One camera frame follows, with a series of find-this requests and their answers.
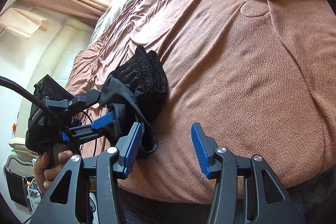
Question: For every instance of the black storage basket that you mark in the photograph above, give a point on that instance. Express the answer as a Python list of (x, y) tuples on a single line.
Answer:
[(15, 182)]

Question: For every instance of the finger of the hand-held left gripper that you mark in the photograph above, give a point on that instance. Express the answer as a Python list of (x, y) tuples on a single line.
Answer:
[(89, 99), (103, 121)]

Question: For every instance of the cream hanging cloth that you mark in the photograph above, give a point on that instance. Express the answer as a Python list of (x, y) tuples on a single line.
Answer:
[(23, 22)]

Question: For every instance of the white bed sheet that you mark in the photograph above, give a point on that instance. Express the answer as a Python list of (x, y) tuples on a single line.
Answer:
[(118, 3)]

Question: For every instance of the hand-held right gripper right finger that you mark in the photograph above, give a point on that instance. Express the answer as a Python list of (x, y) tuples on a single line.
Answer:
[(200, 150)]

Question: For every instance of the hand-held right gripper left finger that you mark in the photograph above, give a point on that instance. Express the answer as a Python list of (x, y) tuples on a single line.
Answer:
[(131, 150)]

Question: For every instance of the black pants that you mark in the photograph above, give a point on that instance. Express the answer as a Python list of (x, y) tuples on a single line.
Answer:
[(141, 77)]

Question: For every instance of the person's left hand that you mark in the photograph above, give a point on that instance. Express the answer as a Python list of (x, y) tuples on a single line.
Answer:
[(42, 171)]

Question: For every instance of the brown blanket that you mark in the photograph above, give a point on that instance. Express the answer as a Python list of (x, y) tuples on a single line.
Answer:
[(236, 69)]

